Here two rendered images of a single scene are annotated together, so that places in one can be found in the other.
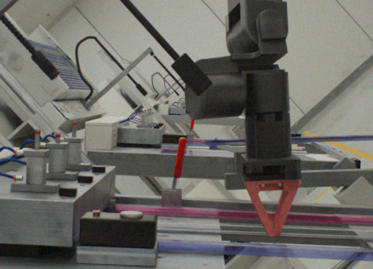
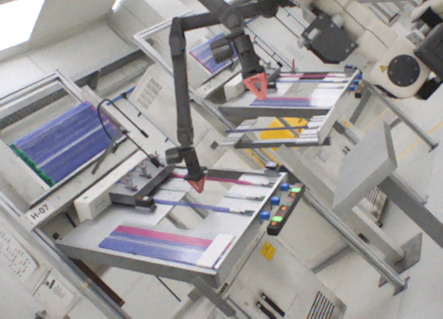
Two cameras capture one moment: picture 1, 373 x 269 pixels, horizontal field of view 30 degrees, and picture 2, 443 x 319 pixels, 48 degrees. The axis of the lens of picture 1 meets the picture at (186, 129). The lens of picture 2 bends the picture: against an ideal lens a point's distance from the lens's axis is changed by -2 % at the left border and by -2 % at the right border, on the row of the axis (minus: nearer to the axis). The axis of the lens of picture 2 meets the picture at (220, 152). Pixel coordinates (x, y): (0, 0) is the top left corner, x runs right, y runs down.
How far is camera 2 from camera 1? 160 cm
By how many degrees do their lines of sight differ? 35
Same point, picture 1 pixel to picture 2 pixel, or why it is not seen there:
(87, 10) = not seen: outside the picture
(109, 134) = (234, 90)
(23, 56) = (190, 63)
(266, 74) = (184, 153)
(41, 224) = (128, 199)
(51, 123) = (200, 97)
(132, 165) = (236, 112)
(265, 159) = (190, 175)
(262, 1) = (182, 130)
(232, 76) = (175, 154)
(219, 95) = (171, 160)
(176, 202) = not seen: hidden behind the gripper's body
